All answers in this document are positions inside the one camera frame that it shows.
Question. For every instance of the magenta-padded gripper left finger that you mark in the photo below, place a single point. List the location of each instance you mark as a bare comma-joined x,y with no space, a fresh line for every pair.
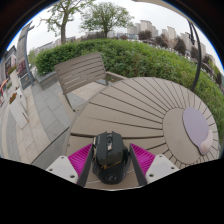
80,160

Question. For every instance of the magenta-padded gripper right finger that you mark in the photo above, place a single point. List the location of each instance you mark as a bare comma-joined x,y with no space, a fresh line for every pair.
143,160

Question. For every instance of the black computer mouse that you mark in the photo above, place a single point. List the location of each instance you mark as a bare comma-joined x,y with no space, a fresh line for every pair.
110,156

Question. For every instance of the lilac mouse pad with wrist rest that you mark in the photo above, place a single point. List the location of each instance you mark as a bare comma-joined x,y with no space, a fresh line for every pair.
195,126

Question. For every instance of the white planter box with flowers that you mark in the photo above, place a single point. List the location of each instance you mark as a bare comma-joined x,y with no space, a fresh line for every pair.
18,113

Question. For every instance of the beige slatted outdoor chair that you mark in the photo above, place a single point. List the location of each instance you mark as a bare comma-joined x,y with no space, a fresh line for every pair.
81,70

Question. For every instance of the green hedge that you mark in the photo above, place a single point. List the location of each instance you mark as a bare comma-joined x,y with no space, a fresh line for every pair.
140,60

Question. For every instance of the dark curved umbrella pole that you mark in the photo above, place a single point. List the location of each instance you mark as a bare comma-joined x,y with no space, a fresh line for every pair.
199,60

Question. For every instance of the storefront building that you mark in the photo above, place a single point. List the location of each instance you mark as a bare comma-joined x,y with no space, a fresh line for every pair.
8,63

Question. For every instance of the tall grey sign pillar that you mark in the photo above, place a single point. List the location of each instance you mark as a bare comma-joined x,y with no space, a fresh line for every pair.
22,50

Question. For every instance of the tree with bare trunk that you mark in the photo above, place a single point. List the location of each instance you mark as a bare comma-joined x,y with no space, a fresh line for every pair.
63,33

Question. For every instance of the distant apartment buildings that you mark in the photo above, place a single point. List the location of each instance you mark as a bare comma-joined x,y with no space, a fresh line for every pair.
170,33

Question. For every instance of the round leafy tree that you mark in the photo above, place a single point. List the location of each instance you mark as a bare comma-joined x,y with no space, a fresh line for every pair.
105,16

